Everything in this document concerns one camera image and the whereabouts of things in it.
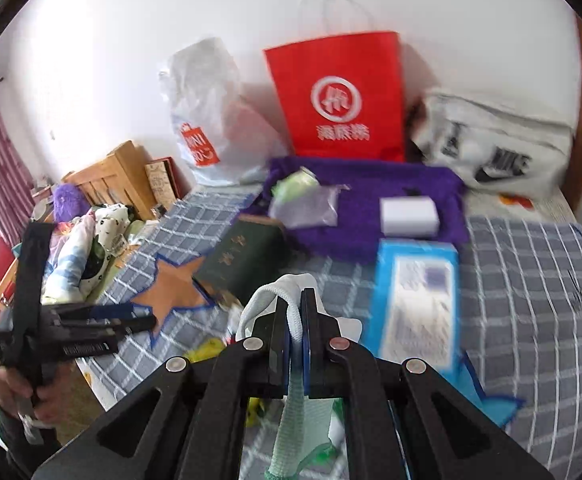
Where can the purple fleece towel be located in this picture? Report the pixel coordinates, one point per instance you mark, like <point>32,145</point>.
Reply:
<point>358,232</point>

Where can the grey plaid bed sheet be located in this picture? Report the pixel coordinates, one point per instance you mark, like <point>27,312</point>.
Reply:
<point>520,308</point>

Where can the light green packet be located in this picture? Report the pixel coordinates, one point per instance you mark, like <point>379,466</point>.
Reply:
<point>295,185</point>

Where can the white and mint sock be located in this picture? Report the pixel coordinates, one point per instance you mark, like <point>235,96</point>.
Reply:
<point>308,430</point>

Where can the orange felt star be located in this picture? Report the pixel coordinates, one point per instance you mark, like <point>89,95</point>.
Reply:
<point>172,289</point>

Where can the red paper shopping bag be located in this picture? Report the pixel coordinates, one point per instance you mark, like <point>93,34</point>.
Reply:
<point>342,92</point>

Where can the clear plastic pouch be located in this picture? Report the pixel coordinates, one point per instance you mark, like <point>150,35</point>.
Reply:
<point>315,208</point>

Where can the small white box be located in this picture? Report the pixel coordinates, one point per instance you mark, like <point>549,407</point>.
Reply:
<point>409,217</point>

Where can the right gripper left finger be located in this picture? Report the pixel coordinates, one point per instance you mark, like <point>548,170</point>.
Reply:
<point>272,371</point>

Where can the pile of patterned cloths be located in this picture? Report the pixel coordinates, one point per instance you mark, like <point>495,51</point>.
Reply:
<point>81,251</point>

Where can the white plastic shopping bag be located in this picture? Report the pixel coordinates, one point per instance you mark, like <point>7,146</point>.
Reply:
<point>222,138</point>

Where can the person's left hand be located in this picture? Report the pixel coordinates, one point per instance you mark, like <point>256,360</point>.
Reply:
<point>52,398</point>

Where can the blue tissue pack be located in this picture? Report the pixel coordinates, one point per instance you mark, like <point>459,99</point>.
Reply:
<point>414,310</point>

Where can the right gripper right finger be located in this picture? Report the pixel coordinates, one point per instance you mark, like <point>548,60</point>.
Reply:
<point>322,377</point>

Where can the dark green hardcover book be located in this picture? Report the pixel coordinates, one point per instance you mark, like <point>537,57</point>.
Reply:
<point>250,254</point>

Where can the beige Nike waist bag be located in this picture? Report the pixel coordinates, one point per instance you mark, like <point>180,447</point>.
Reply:
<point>493,146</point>

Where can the purple plush toy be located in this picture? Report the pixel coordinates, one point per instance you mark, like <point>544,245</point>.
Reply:
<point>69,202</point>

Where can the yellow and black pouch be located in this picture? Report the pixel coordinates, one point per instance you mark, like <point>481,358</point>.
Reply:
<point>209,349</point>

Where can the blue felt star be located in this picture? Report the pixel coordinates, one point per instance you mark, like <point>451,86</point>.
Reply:
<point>500,409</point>

